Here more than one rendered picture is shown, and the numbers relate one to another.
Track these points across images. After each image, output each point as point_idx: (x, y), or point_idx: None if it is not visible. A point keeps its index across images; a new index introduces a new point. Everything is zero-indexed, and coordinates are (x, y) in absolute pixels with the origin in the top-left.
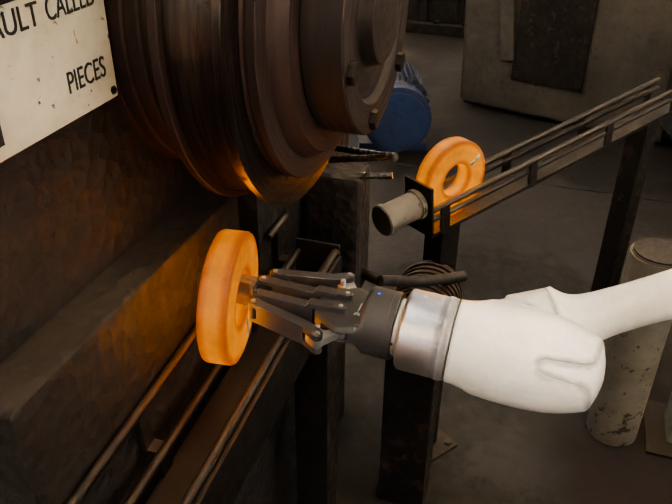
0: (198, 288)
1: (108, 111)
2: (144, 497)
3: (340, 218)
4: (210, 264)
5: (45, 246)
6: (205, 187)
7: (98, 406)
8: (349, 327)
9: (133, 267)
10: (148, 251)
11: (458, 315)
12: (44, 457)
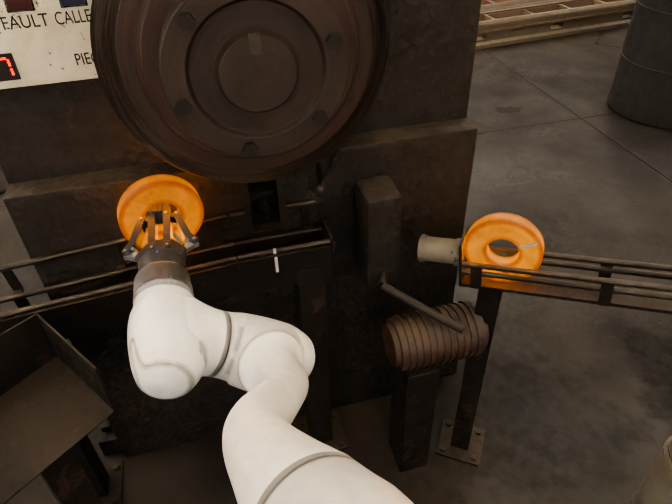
0: None
1: None
2: None
3: (362, 224)
4: (131, 186)
5: (72, 137)
6: None
7: (75, 225)
8: (139, 259)
9: (134, 172)
10: (153, 168)
11: (148, 287)
12: (28, 228)
